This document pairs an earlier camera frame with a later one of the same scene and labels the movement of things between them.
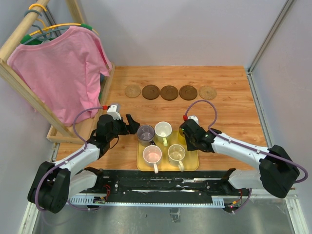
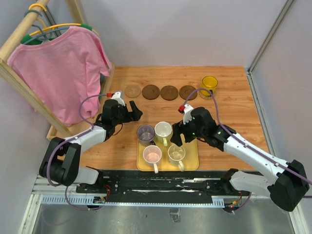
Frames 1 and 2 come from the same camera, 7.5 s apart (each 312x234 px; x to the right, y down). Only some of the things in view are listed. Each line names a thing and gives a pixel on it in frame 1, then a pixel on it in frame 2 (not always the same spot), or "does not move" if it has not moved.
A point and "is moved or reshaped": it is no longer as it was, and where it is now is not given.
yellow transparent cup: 181,130 is moved or reshaped
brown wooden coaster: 169,92 does not move
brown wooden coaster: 187,92 does not move
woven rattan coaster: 132,91 does not move
